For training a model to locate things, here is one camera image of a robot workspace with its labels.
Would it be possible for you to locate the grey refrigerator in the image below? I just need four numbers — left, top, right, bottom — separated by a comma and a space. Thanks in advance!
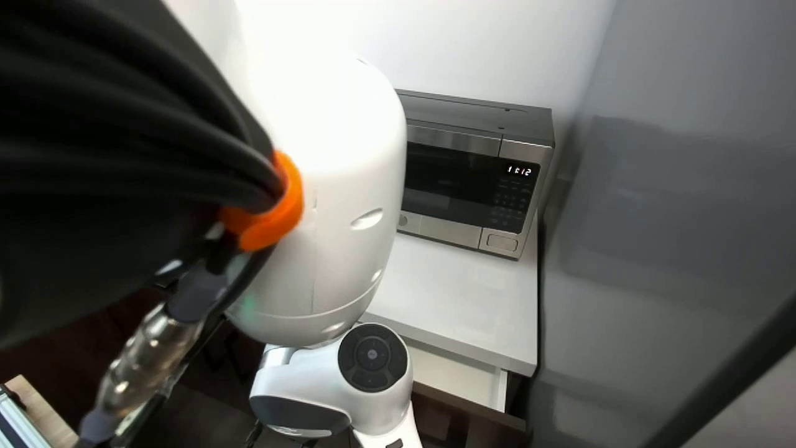
525, 0, 796, 448

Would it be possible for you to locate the stainless steel microwave oven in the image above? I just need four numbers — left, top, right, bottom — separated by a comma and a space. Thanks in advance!
394, 87, 558, 262

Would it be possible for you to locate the clear spiral cable wrap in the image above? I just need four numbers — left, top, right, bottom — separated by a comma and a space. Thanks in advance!
74, 246, 257, 448

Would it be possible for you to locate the dark wood base cabinet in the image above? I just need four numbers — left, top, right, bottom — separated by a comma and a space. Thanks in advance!
409, 379, 533, 448

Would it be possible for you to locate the wooden robot cart board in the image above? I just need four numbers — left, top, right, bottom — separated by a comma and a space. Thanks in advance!
0, 370, 59, 448

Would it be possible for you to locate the wood drawer with white interior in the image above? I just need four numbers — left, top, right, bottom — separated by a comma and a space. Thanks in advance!
404, 342, 513, 419

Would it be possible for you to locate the orange cable strap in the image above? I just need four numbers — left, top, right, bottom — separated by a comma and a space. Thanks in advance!
217, 148, 305, 257

